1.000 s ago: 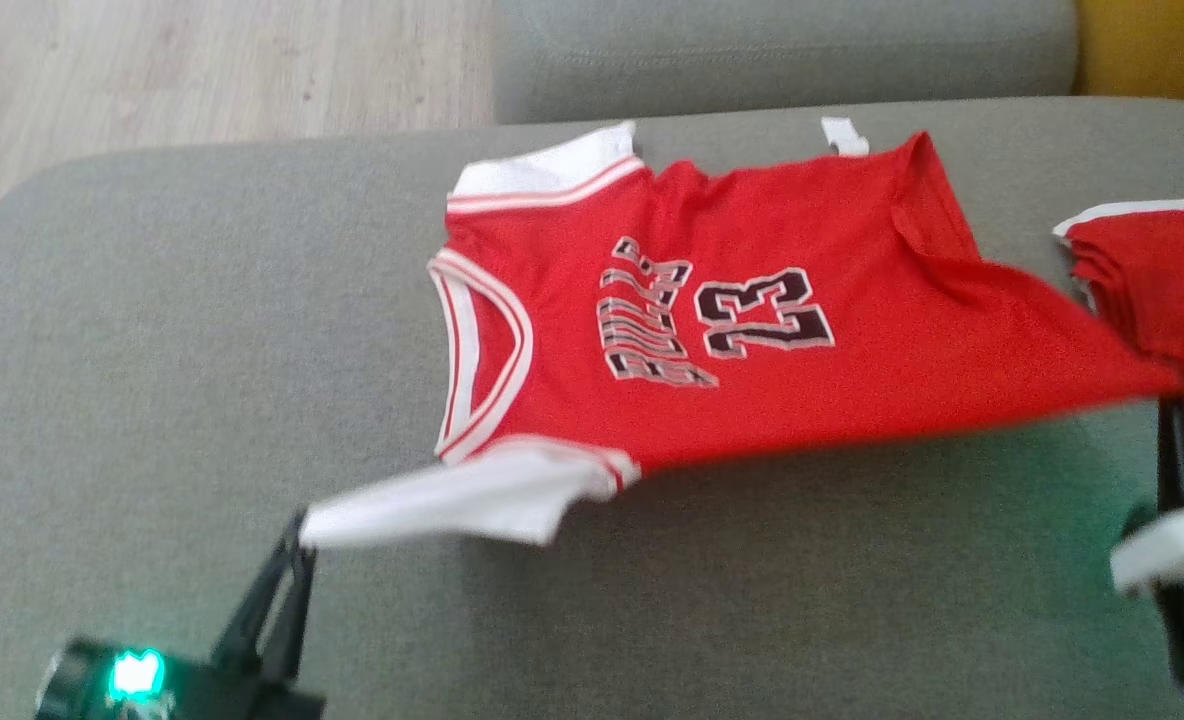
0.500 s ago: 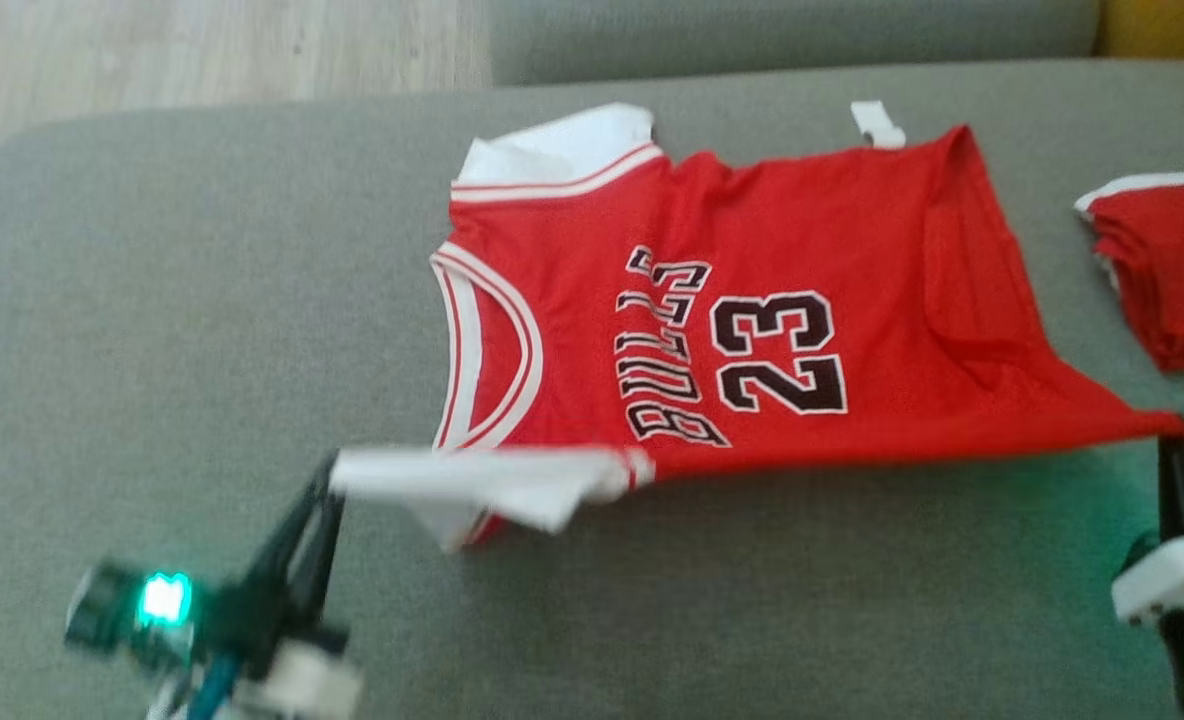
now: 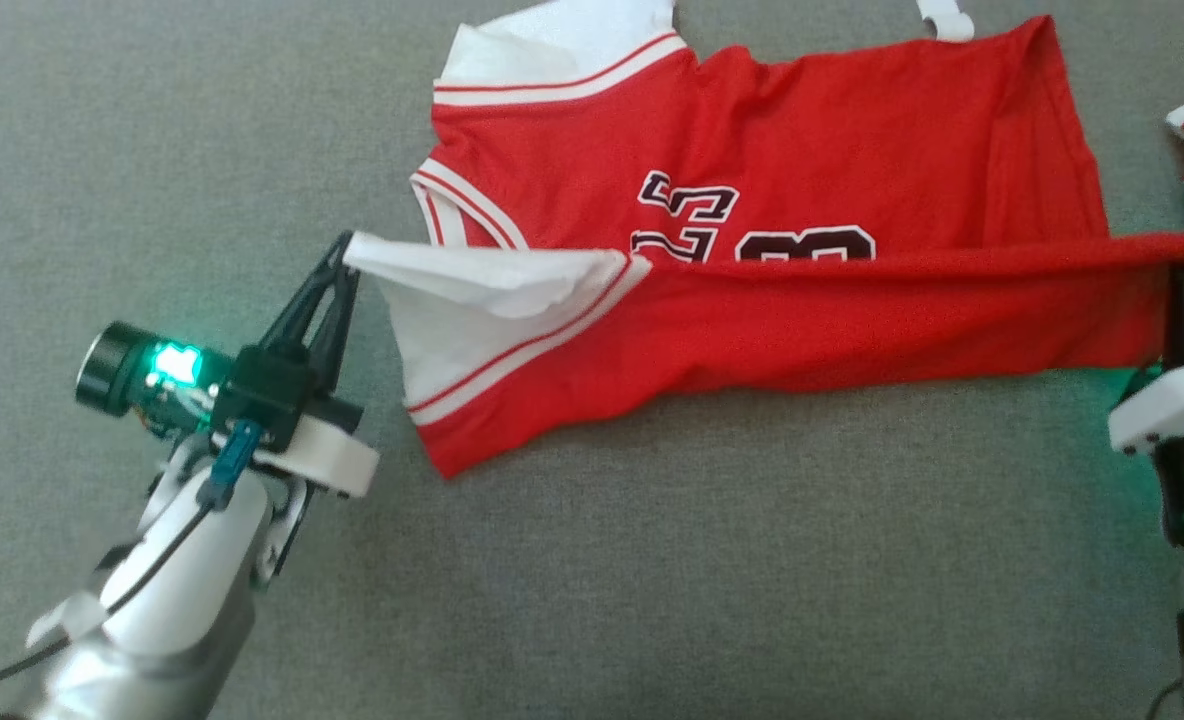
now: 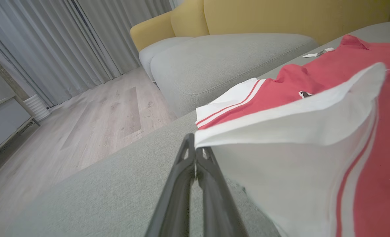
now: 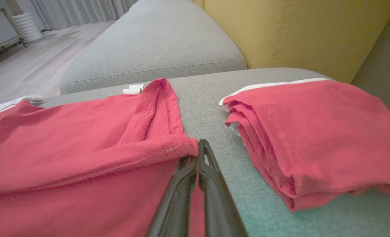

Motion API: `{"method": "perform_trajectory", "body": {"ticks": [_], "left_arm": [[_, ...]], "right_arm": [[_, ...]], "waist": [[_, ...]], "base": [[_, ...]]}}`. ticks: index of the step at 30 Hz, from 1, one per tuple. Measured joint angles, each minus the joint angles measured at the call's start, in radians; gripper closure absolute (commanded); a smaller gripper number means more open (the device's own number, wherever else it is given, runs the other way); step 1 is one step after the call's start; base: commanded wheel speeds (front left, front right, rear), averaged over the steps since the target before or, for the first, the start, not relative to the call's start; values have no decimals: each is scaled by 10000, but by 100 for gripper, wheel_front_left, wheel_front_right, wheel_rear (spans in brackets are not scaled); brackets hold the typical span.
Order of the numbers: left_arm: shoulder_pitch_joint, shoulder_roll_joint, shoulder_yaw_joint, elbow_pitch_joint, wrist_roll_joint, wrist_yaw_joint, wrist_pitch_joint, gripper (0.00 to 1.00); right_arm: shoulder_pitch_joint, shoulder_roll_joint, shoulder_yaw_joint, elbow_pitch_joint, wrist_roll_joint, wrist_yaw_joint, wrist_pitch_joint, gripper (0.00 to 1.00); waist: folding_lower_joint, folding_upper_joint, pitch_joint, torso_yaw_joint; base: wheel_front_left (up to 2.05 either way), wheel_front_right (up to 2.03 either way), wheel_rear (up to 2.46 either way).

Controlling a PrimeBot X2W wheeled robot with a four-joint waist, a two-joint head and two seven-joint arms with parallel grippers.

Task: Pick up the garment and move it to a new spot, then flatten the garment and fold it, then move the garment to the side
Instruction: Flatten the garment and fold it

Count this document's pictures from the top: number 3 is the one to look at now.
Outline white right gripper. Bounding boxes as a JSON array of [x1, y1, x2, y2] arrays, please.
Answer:
[[1108, 264, 1184, 557]]

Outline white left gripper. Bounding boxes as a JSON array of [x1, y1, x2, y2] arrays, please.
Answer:
[[75, 232, 382, 500]]

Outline red basketball jersey white sleeves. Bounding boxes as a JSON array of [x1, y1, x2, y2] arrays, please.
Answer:
[[343, 0, 1184, 480]]

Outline large grey sofa seat cushion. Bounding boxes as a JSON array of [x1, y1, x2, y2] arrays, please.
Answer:
[[0, 0, 1184, 720]]

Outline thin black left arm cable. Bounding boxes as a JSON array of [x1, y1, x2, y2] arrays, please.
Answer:
[[0, 498, 215, 703]]

